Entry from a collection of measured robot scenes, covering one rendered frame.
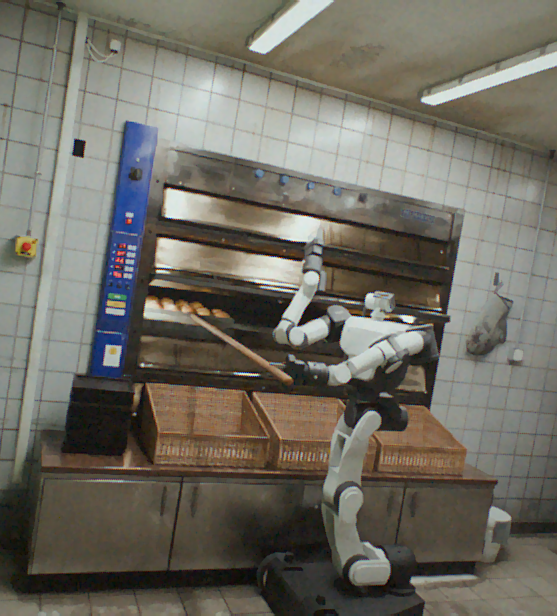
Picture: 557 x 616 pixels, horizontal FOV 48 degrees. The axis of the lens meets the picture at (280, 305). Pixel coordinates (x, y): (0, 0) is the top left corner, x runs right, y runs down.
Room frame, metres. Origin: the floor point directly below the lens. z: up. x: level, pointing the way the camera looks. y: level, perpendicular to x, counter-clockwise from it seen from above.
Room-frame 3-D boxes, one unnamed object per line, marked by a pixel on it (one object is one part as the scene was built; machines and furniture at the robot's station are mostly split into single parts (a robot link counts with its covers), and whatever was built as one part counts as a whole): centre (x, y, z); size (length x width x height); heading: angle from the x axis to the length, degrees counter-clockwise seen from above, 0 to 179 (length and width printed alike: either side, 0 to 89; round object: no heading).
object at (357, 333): (2.76, -0.46, 1.26); 0.34 x 0.30 x 0.36; 54
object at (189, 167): (3.57, -0.13, 1.99); 1.80 x 0.08 x 0.21; 112
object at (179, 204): (3.55, -0.14, 1.80); 1.79 x 0.11 x 0.19; 112
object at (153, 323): (3.57, -0.13, 1.16); 1.80 x 0.06 x 0.04; 112
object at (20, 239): (2.95, 1.23, 1.46); 0.10 x 0.07 x 0.10; 112
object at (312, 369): (2.21, -0.11, 1.19); 0.12 x 0.10 x 0.13; 110
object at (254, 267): (3.55, -0.14, 1.54); 1.79 x 0.11 x 0.19; 112
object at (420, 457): (3.53, -0.81, 0.72); 0.56 x 0.49 x 0.28; 111
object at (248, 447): (3.09, 0.29, 0.72); 0.56 x 0.49 x 0.28; 112
